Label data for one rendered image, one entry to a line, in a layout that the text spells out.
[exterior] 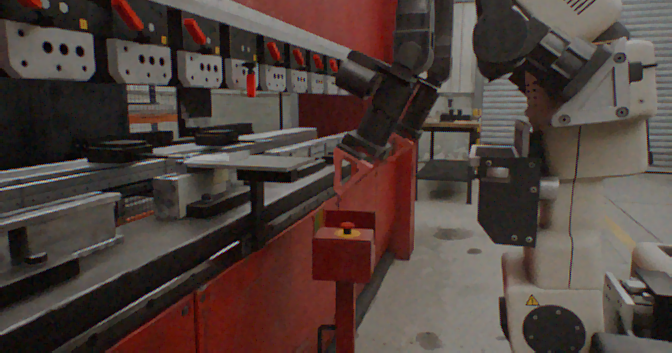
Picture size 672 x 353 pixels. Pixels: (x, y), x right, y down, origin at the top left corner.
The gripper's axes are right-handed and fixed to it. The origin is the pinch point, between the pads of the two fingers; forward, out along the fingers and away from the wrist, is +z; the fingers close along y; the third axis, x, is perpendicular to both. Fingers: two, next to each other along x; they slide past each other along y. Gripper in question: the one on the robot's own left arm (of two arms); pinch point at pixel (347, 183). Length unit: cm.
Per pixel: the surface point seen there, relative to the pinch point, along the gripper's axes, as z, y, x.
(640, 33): -212, -757, 161
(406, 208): 67, -236, 3
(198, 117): 11, -20, -45
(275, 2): -21, -60, -58
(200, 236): 24.8, 1.3, -21.6
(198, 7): -13, -18, -53
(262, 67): -3, -51, -49
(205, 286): 34.7, 0.1, -16.7
